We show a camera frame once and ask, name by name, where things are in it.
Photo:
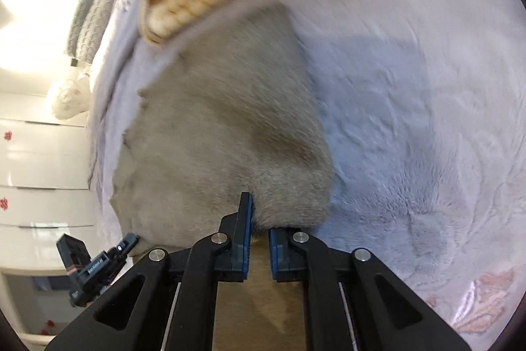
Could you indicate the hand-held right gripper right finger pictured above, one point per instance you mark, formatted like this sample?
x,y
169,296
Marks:
x,y
274,252

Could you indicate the white glossy drawer cabinet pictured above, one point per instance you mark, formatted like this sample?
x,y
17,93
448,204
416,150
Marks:
x,y
41,170

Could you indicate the lilac embossed plush blanket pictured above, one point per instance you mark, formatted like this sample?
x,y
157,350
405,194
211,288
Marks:
x,y
411,96

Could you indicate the grey quilted headboard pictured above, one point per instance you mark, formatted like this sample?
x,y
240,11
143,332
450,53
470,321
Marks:
x,y
94,14

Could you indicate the grey fleece garment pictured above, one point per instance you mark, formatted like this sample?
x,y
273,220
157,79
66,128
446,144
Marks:
x,y
222,120

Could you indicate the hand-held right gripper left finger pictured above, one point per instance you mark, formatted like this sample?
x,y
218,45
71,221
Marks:
x,y
246,240

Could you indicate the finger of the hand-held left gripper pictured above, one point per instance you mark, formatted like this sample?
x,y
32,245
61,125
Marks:
x,y
128,244

